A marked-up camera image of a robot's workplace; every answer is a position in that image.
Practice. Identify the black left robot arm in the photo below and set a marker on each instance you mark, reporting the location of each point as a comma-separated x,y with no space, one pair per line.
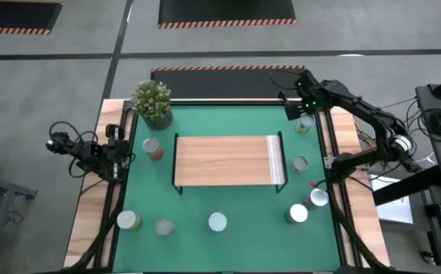
87,152

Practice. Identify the white-lidded tin can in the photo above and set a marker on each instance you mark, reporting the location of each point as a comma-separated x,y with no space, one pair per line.
218,222

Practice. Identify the black metal bar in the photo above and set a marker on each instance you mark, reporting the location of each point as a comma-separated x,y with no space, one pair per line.
406,186

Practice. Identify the black floor mat hazard stripes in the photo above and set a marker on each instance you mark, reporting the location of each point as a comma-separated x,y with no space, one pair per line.
224,10
224,83
14,15

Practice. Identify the white paper sheet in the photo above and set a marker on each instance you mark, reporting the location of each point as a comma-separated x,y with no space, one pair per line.
395,209

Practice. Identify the tin can red orange label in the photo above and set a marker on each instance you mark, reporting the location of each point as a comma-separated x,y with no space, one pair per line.
151,145

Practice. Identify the tin can green yellow label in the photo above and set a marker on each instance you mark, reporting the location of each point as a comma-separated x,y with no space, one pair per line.
126,219

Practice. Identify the plain grey tin can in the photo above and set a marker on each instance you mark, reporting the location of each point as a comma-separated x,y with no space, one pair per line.
164,227

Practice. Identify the black computer mouse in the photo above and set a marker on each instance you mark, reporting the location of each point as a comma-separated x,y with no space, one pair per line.
427,257

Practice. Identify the tin can yellow red label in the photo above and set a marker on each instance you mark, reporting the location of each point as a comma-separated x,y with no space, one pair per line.
318,198

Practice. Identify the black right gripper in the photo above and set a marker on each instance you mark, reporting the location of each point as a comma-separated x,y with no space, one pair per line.
308,93

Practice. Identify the potted green plant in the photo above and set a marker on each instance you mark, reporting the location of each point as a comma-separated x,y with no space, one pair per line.
151,99

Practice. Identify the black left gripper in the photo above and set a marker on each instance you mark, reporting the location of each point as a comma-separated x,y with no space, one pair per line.
116,156

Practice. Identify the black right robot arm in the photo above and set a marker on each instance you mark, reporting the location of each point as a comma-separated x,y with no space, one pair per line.
357,102

